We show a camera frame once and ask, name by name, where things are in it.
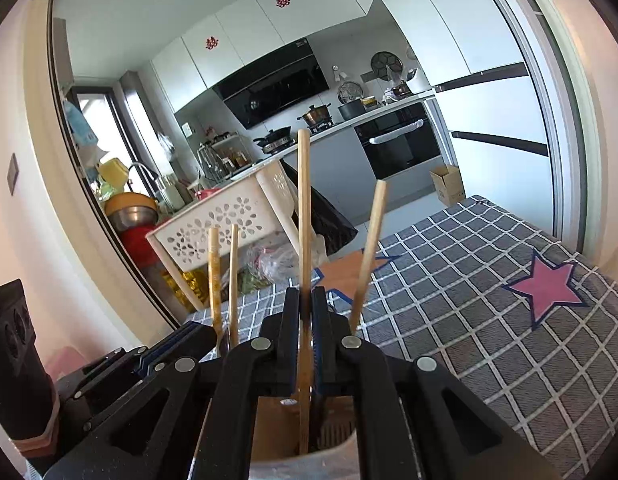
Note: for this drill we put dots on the spice rack with bottles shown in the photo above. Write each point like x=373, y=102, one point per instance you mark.
x=229, y=157

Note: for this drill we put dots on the steel basin with yellow rim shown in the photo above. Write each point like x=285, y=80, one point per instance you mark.
x=131, y=215

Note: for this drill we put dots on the steel cooking pot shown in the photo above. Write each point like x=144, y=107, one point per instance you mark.
x=316, y=116

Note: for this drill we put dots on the red bucket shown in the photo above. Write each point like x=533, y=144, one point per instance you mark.
x=139, y=245

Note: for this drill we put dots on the pink plastic stool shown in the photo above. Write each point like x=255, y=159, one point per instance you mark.
x=64, y=360

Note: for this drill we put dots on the white upper kitchen cabinets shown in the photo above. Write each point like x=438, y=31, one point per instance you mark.
x=239, y=35

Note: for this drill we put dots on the cream plastic utensil holder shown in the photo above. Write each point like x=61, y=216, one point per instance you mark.
x=274, y=430

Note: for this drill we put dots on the round hanging pan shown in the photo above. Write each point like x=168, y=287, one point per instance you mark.
x=386, y=66

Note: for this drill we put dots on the light blue plastic bag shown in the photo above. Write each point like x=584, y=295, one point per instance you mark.
x=79, y=122

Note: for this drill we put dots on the cream perforated plastic basket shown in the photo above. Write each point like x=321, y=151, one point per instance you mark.
x=224, y=215

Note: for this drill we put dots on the gold shiny bags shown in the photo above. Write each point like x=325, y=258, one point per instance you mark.
x=189, y=282

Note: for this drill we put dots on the grey wall switch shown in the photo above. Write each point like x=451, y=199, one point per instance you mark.
x=13, y=175

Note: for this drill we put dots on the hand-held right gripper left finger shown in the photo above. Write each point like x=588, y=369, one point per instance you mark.
x=291, y=320

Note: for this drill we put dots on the black built-in oven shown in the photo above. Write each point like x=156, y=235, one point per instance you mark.
x=399, y=150

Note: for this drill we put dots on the black wok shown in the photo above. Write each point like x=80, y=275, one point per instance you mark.
x=274, y=137

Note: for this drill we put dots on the black cooking pot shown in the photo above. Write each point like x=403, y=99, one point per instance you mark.
x=351, y=110

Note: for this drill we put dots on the round metal steamer rack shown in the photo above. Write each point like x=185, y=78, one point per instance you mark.
x=350, y=92

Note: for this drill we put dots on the black range hood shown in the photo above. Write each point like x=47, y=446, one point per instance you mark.
x=274, y=90

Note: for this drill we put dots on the cardboard box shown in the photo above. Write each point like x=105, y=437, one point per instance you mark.
x=446, y=185

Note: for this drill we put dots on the black plastic bag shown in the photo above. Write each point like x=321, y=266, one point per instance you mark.
x=329, y=220

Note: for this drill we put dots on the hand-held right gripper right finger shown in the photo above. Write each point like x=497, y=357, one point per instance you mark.
x=321, y=320

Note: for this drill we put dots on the grey sliding door frame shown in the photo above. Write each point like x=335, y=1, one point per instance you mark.
x=564, y=110

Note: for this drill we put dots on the white refrigerator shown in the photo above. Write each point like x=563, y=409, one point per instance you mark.
x=489, y=110

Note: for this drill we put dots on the clear plastic bags of vegetables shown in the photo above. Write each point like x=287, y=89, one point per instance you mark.
x=274, y=265

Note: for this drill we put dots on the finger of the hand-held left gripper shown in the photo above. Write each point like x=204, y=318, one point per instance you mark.
x=189, y=346
x=166, y=344

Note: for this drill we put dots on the grey kitchen counter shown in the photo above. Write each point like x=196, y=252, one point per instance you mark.
x=334, y=165

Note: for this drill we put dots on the grey checkered tablecloth with stars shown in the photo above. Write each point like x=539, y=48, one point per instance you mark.
x=464, y=310

